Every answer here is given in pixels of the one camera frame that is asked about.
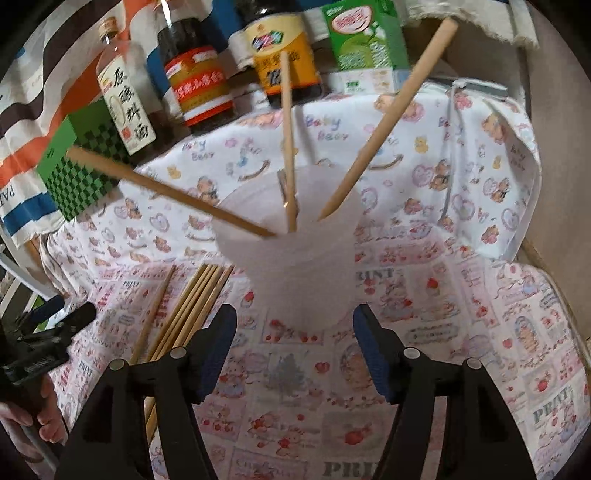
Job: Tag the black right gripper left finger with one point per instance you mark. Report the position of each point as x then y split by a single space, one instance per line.
109 439

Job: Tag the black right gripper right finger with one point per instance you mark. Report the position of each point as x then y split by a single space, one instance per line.
451 420

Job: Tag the person's left hand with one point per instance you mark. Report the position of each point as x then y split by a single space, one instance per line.
14 418

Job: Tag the translucent white plastic cup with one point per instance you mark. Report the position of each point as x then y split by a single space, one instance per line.
305 279

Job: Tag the clear cooking wine bottle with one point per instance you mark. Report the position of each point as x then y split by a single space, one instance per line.
129 94

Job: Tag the striped fabric backdrop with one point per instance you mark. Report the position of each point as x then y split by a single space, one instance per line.
53 75

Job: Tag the red label sauce bottle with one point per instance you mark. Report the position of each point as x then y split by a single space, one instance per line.
192 66

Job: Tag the green milk carton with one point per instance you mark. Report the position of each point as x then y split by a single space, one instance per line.
368 44

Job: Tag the yellow label oyster sauce bottle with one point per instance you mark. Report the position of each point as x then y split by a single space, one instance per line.
274 28

